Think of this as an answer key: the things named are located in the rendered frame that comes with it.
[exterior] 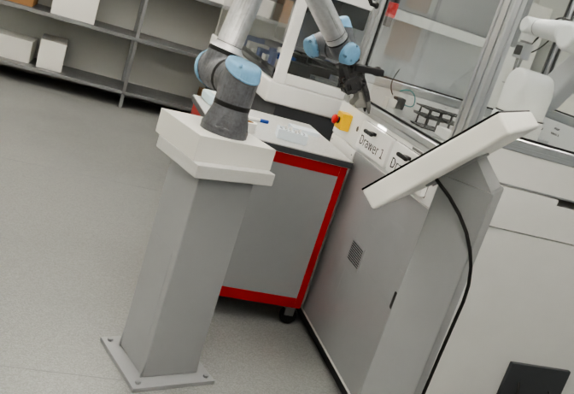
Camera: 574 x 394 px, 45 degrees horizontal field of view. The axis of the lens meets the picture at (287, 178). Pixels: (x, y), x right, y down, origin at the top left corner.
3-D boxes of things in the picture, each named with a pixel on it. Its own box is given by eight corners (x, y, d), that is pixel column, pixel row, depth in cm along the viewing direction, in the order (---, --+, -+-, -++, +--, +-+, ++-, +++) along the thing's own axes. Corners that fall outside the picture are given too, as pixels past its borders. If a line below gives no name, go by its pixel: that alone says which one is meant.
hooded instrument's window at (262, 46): (272, 79, 328) (300, -15, 317) (214, 34, 491) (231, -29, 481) (471, 135, 365) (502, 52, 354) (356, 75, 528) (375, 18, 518)
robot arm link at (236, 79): (226, 103, 204) (240, 60, 201) (205, 91, 214) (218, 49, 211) (258, 111, 212) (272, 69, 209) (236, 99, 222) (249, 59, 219)
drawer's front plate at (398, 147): (418, 197, 220) (430, 164, 217) (384, 169, 246) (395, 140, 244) (424, 197, 220) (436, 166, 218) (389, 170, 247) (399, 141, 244)
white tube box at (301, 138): (276, 138, 272) (278, 128, 271) (274, 132, 280) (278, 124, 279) (306, 146, 274) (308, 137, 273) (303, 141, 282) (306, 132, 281)
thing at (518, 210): (434, 213, 213) (451, 169, 209) (332, 130, 306) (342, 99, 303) (662, 265, 244) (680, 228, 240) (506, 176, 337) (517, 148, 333)
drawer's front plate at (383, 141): (382, 167, 249) (392, 138, 246) (354, 145, 275) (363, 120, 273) (386, 168, 249) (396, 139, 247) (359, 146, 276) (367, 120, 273)
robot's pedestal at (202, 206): (131, 392, 214) (196, 166, 196) (99, 340, 236) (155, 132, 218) (213, 384, 232) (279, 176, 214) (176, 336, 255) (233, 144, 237)
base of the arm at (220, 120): (218, 137, 204) (227, 105, 202) (190, 120, 214) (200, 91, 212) (255, 143, 215) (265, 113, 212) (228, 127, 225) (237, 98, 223)
